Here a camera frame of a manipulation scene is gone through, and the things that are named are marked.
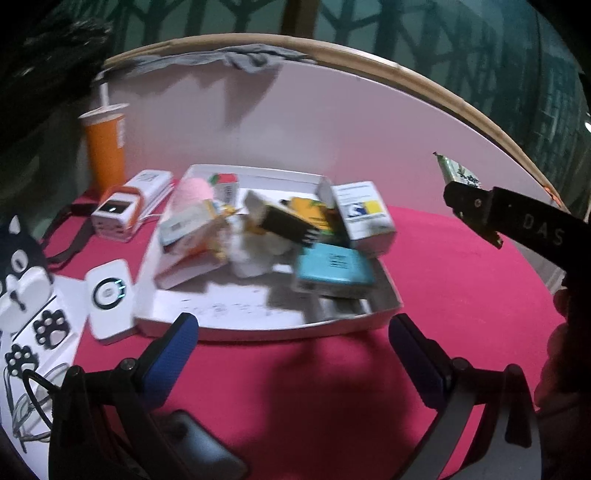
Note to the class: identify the black white cat print pad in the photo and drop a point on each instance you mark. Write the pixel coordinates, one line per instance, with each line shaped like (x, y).
(23, 286)

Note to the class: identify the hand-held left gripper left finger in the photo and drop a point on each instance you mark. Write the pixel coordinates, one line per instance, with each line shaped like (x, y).
(168, 360)

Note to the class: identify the light blue box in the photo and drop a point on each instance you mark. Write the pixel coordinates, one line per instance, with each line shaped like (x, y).
(332, 270)

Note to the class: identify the small white box red top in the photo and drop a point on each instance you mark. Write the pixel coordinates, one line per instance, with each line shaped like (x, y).
(227, 189)

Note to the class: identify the black plastic bag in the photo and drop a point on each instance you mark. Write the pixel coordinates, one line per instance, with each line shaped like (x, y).
(55, 55)

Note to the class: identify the bamboo chair rim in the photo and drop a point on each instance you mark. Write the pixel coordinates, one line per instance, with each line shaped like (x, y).
(415, 76)

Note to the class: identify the white orange charging station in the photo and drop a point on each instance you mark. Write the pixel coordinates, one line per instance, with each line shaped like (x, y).
(120, 207)

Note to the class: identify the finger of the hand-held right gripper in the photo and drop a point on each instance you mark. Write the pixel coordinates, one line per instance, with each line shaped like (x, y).
(471, 201)

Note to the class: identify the white backing board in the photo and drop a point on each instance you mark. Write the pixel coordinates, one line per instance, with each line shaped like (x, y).
(346, 129)

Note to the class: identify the pink table cloth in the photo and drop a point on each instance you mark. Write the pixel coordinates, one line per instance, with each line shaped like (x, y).
(323, 392)

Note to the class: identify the white box blue edge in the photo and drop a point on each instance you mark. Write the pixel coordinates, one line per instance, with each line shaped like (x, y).
(184, 224)

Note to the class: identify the white shallow cardboard box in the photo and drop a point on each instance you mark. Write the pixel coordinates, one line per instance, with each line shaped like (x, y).
(240, 304)

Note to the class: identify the green lattice window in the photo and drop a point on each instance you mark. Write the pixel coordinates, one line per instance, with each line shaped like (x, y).
(461, 37)

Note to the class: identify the grey cloth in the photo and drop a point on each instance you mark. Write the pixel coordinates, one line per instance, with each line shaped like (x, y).
(251, 60)

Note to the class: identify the white box blue yellow print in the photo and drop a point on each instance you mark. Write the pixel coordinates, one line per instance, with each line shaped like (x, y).
(364, 217)

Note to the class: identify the orange drink cup with straw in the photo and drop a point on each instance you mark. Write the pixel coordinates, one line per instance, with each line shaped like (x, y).
(106, 152)

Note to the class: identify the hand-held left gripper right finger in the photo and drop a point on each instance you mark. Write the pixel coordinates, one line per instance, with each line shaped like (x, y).
(415, 364)

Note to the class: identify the dark grey phone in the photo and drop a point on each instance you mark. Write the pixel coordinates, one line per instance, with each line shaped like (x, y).
(203, 452)

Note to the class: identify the black plastic bracket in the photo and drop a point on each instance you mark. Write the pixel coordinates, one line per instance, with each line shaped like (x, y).
(78, 240)

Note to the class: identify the white plush toy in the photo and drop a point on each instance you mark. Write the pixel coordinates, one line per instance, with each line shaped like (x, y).
(249, 258)

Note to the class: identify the person's right hand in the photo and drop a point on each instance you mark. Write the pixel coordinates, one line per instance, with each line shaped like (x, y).
(568, 360)

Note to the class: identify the green snack packet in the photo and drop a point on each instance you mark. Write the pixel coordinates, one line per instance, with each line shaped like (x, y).
(457, 170)

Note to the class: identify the pink fluffy toy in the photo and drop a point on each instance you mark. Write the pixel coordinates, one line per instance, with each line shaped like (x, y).
(191, 194)

